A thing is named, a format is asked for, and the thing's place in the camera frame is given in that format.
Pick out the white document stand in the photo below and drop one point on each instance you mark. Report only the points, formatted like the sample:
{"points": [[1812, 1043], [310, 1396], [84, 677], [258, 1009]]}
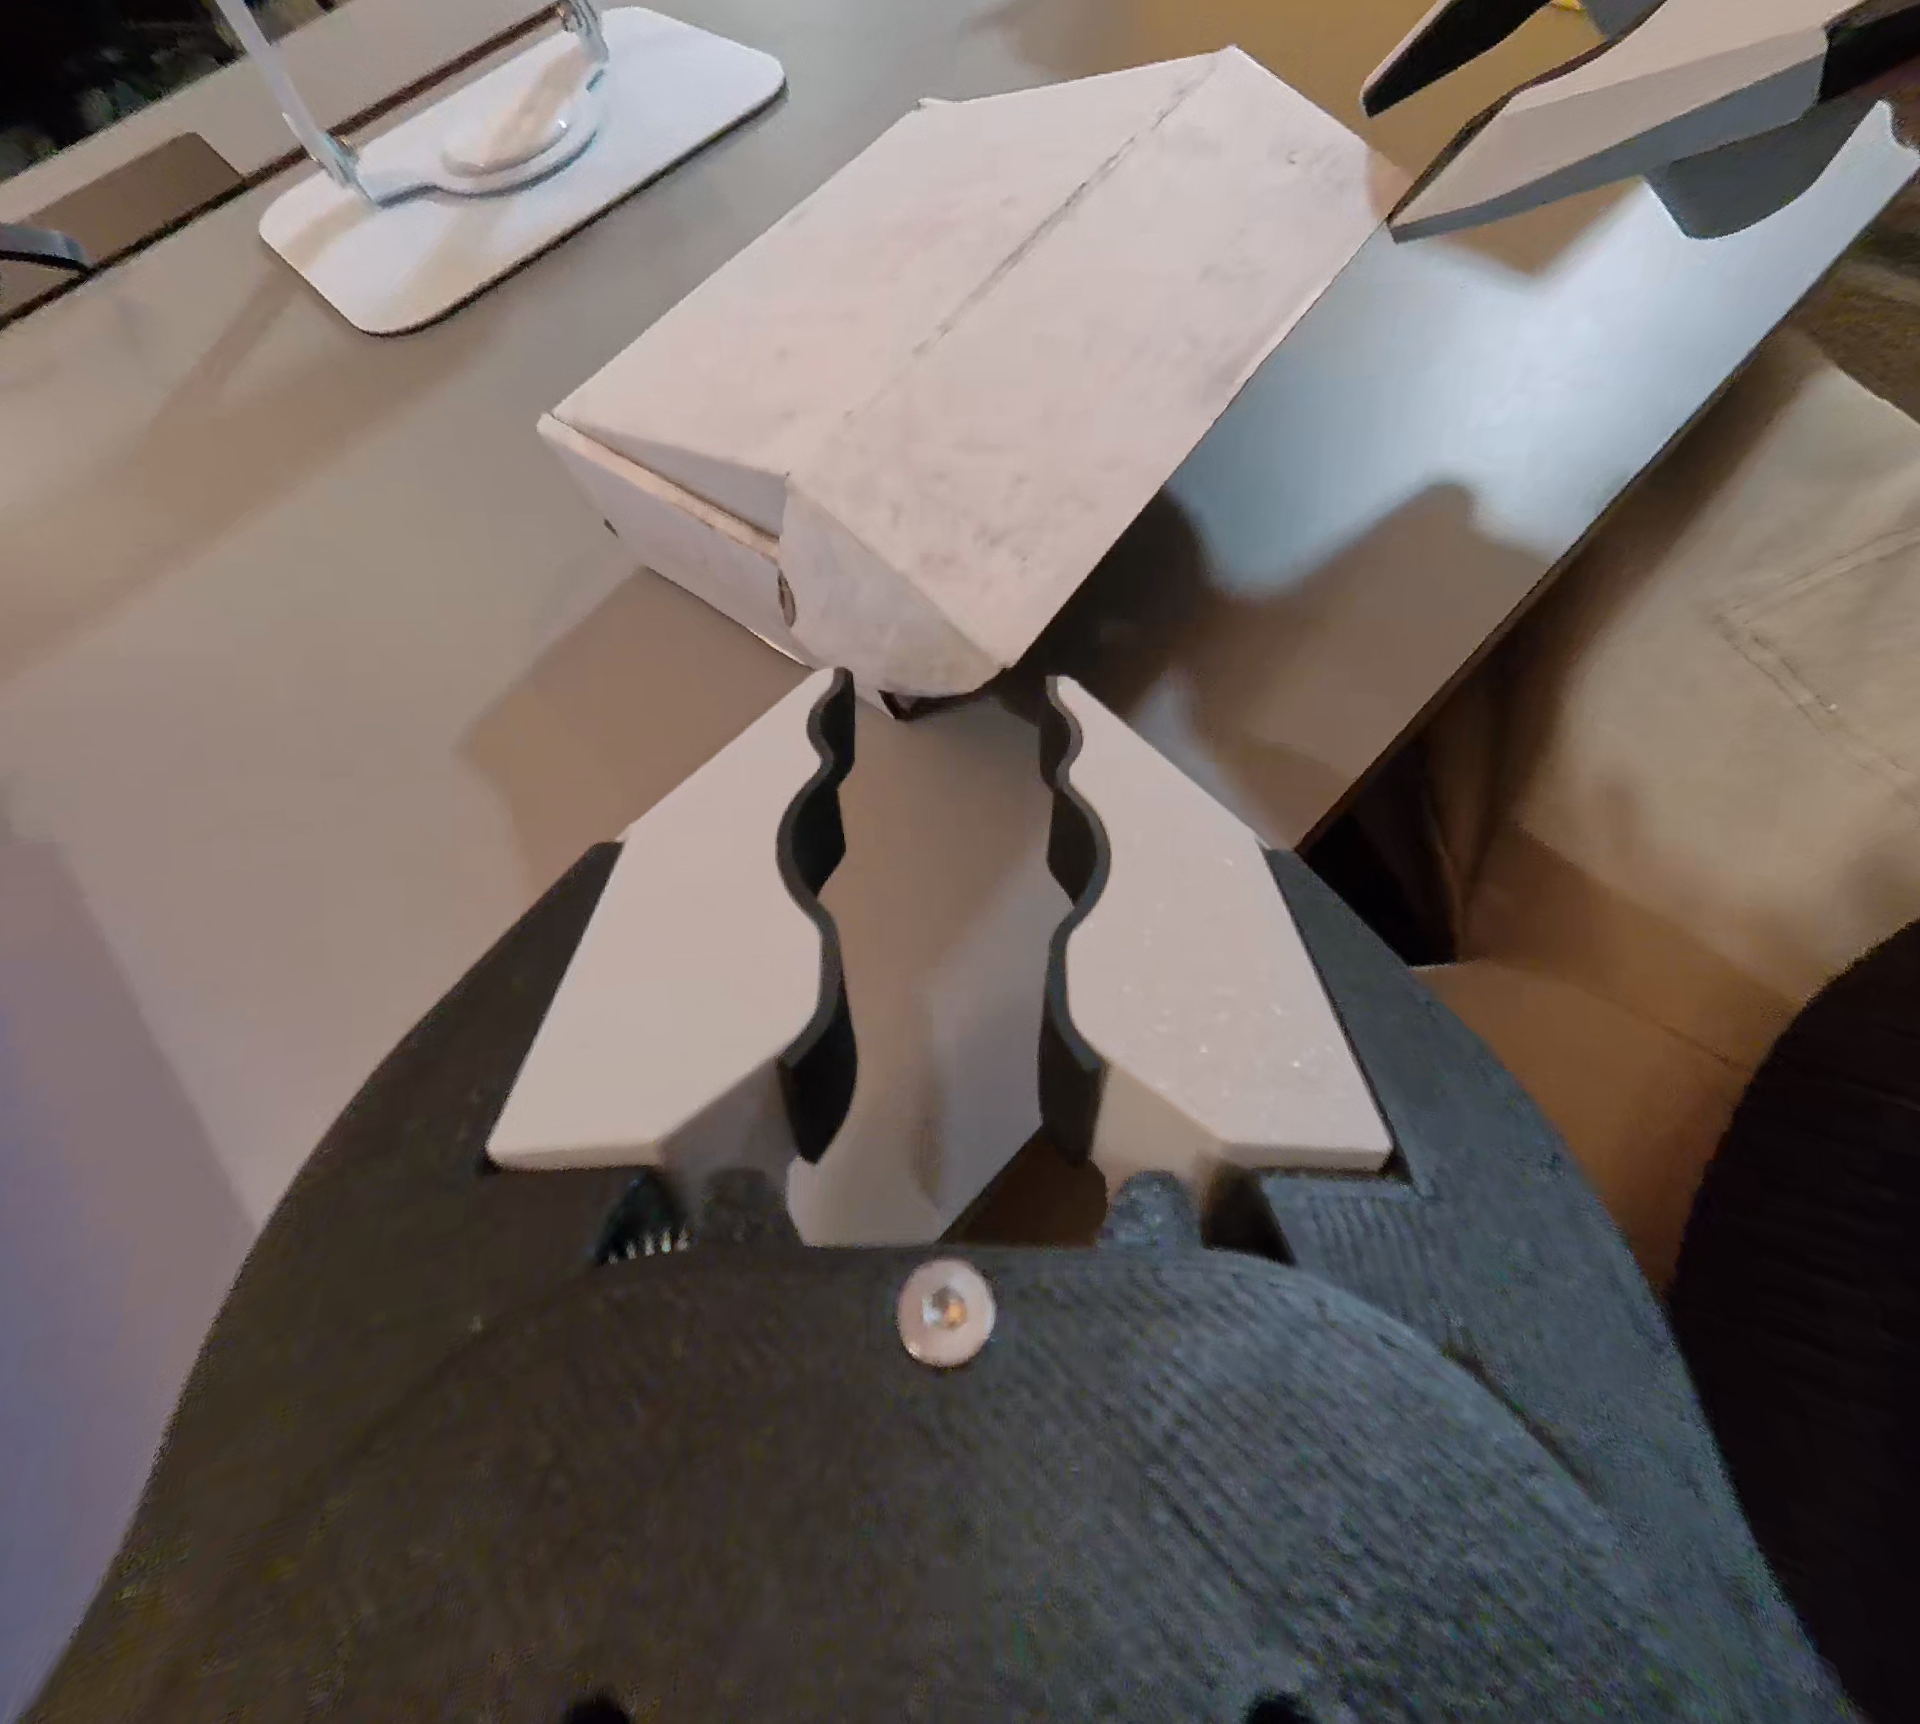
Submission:
{"points": [[524, 164]]}

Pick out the person's black sweater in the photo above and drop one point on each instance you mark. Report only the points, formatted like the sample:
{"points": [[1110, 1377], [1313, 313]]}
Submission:
{"points": [[1815, 1305]]}

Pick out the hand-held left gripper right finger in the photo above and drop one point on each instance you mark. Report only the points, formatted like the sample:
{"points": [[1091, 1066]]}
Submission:
{"points": [[1230, 1005]]}

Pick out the grey desk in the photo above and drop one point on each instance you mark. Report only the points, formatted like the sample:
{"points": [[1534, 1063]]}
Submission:
{"points": [[301, 629]]}

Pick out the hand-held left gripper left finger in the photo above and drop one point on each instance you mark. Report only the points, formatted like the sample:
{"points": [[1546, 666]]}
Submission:
{"points": [[674, 1005]]}

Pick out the white cardboard mailer box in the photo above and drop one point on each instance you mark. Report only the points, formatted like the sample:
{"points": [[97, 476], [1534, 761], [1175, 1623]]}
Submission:
{"points": [[974, 328]]}

